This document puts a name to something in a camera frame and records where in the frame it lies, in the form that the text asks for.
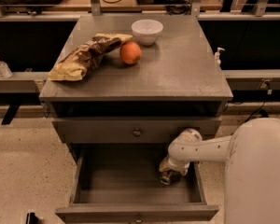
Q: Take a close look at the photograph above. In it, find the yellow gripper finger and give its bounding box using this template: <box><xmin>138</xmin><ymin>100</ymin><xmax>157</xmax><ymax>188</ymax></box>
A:
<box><xmin>159</xmin><ymin>157</ymin><xmax>171</xmax><ymax>173</ymax></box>

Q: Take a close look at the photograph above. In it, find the silver redbull can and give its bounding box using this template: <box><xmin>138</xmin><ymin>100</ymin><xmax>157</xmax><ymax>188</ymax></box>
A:
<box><xmin>161</xmin><ymin>171</ymin><xmax>180</xmax><ymax>185</ymax></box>

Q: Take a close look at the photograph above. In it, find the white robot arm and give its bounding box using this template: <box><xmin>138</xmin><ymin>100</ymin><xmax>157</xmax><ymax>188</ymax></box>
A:
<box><xmin>160</xmin><ymin>118</ymin><xmax>280</xmax><ymax>224</ymax></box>

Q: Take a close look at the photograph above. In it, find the closed grey top drawer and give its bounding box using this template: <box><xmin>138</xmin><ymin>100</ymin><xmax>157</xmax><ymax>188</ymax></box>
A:
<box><xmin>52</xmin><ymin>117</ymin><xmax>221</xmax><ymax>144</ymax></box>

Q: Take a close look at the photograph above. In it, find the round brass drawer knob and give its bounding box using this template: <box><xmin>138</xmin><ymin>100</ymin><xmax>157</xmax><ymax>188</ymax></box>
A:
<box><xmin>133</xmin><ymin>128</ymin><xmax>142</xmax><ymax>137</ymax></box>

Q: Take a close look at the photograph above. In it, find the open grey middle drawer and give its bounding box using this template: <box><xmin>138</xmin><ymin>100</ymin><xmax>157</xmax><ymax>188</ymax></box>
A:
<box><xmin>56</xmin><ymin>144</ymin><xmax>218</xmax><ymax>224</ymax></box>

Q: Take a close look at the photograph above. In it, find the grey wooden drawer cabinet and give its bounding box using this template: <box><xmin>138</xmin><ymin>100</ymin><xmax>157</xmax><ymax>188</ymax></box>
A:
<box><xmin>39</xmin><ymin>13</ymin><xmax>234</xmax><ymax>224</ymax></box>

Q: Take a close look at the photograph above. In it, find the orange fruit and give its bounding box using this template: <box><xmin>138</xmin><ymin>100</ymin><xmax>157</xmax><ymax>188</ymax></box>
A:
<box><xmin>119</xmin><ymin>42</ymin><xmax>142</xmax><ymax>64</ymax></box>

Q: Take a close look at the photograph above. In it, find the small white pump bottle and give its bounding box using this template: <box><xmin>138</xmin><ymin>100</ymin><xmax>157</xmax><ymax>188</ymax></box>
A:
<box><xmin>214</xmin><ymin>47</ymin><xmax>225</xmax><ymax>65</ymax></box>

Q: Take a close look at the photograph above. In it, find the brown yellow chip bag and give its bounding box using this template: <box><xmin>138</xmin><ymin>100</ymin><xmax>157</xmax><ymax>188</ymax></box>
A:
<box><xmin>49</xmin><ymin>33</ymin><xmax>133</xmax><ymax>81</ymax></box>

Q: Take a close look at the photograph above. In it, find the white ceramic bowl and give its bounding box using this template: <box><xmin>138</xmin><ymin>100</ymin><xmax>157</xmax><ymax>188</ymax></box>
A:
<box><xmin>132</xmin><ymin>20</ymin><xmax>163</xmax><ymax>46</ymax></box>

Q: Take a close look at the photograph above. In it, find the clear sanitizer bottle left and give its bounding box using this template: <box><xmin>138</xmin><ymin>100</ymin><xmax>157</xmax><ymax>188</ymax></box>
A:
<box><xmin>0</xmin><ymin>61</ymin><xmax>12</xmax><ymax>78</ymax></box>

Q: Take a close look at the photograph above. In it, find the black floor cable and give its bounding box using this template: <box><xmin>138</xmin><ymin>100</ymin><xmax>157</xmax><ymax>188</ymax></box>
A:
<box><xmin>244</xmin><ymin>81</ymin><xmax>272</xmax><ymax>123</ymax></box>

